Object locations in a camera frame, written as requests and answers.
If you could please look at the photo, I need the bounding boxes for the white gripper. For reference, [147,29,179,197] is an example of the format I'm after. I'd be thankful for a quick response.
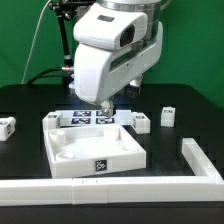
[72,21,164,119]

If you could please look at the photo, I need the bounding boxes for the white square table top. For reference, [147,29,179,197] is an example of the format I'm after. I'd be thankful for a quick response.
[44,124,146,178]

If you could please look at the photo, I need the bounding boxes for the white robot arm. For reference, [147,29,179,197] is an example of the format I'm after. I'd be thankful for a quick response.
[73,0,163,117]

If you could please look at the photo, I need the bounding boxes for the white tag base sheet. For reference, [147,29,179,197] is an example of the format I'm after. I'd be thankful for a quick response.
[60,110,132,126]

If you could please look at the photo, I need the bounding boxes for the white L-shaped obstacle fence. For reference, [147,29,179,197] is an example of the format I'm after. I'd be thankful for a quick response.
[0,138,224,206]

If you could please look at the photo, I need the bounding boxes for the black cables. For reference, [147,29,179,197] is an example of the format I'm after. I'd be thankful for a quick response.
[26,68,75,86]

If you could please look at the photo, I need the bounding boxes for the black camera stand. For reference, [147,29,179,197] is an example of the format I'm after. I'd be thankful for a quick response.
[47,0,96,67]

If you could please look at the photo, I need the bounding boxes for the white cable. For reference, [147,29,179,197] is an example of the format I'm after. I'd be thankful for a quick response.
[21,0,54,85]

